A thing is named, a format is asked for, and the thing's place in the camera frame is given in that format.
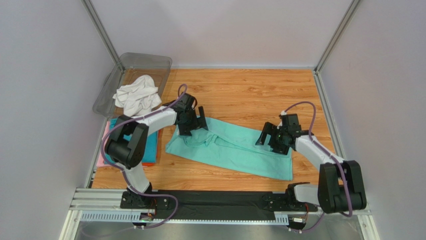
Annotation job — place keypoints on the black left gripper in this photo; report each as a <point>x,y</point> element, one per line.
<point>186,130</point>

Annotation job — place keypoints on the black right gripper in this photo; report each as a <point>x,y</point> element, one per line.
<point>270,138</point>

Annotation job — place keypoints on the teal green t shirt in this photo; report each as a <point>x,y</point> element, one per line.
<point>232,147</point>

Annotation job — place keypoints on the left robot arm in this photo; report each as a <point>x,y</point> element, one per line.
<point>126,144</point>

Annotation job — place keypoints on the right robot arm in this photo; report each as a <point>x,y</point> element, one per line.
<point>340,187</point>

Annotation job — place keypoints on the folded dark teal t shirt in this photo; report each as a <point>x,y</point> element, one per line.
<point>110,124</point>

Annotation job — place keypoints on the crumpled white t shirt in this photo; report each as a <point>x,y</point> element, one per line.
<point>138,98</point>

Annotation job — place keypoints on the clear plastic bin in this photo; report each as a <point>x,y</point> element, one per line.
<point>126,71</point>

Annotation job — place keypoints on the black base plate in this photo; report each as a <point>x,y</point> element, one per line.
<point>215,205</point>

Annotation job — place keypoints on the aluminium front rail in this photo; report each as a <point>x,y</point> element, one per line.
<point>103,205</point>

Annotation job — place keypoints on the right aluminium frame post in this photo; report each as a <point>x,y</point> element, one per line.
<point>343,24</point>

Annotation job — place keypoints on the aluminium frame post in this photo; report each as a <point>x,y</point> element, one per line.
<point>343,24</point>
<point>100,28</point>

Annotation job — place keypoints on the left aluminium frame post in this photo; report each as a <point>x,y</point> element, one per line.
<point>100,28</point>

